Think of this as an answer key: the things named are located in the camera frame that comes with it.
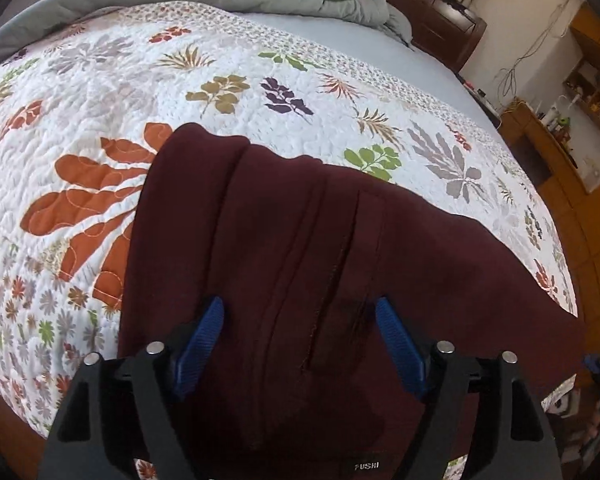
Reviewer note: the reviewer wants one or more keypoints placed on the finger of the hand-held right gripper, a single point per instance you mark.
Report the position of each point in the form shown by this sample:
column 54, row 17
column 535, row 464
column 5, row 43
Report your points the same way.
column 591, row 362

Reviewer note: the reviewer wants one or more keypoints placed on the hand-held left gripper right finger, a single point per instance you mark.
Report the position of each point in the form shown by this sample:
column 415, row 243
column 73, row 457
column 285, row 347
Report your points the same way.
column 400, row 345

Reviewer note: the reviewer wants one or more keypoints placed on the maroon pants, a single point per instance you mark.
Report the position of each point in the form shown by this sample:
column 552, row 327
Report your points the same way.
column 300, row 270

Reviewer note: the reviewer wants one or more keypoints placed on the wooden shelf cabinet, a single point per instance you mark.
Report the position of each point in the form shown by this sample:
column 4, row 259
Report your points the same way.
column 597, row 70

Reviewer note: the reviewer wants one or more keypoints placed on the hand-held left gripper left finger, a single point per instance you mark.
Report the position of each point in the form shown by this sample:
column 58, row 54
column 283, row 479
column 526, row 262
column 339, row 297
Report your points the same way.
column 200, row 340

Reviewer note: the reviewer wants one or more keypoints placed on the dark wooden headboard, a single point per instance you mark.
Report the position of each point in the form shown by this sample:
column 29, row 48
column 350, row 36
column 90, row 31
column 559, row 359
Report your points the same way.
column 430, row 15

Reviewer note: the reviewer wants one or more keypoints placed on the white floral quilt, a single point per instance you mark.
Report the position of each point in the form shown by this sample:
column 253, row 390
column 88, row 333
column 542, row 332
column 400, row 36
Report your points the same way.
column 130, row 110

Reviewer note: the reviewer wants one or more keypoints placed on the wooden side desk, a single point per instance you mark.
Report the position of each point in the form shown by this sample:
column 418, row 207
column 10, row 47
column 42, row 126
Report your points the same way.
column 545, row 150

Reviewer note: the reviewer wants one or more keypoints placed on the light blue bed sheet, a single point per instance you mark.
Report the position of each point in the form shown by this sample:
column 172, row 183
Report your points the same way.
column 395, row 60

